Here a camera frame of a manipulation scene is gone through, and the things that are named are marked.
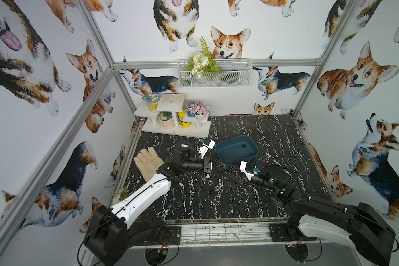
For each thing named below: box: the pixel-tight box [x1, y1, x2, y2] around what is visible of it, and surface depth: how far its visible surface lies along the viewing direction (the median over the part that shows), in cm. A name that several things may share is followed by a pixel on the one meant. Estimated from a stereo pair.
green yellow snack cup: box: [145, 93, 160, 113], surface depth 102 cm
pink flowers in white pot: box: [190, 99, 210, 122], surface depth 94 cm
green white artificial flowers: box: [184, 35, 219, 79], surface depth 82 cm
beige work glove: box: [133, 146, 165, 182], surface depth 102 cm
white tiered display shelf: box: [133, 93, 212, 139], surface depth 112 cm
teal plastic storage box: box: [215, 135, 259, 167], surface depth 106 cm
